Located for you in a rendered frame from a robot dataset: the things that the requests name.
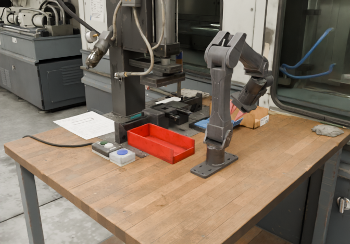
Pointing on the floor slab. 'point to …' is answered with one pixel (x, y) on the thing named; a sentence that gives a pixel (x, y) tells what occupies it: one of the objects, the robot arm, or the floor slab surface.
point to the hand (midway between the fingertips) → (233, 116)
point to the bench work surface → (183, 184)
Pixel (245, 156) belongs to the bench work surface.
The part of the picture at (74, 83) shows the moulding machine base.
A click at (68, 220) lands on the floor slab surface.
